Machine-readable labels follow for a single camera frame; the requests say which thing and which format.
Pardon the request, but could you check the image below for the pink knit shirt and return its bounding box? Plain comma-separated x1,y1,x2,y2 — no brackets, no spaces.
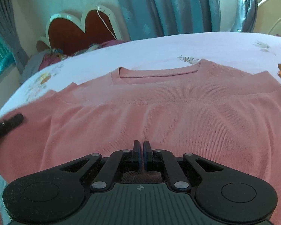
0,60,281,224

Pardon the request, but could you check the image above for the pile of colourful clothes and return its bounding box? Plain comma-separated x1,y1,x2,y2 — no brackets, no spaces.
20,40,125,84

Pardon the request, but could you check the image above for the grey side curtain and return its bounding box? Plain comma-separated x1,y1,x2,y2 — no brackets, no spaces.
0,0,29,73

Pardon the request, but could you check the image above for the red heart-shaped headboard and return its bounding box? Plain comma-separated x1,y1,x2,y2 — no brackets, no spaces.
36,5,123,55

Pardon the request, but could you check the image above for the floral white bed blanket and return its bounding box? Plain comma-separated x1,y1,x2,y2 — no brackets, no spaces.
0,31,281,225

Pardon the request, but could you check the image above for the blue-grey window curtain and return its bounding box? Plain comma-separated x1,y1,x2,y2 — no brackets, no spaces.
118,0,257,40

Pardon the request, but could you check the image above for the cream round headboard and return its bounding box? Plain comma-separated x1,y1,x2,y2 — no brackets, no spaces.
253,0,281,37

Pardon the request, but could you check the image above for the white hanging cable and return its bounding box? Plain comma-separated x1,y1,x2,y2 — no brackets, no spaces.
74,0,118,40

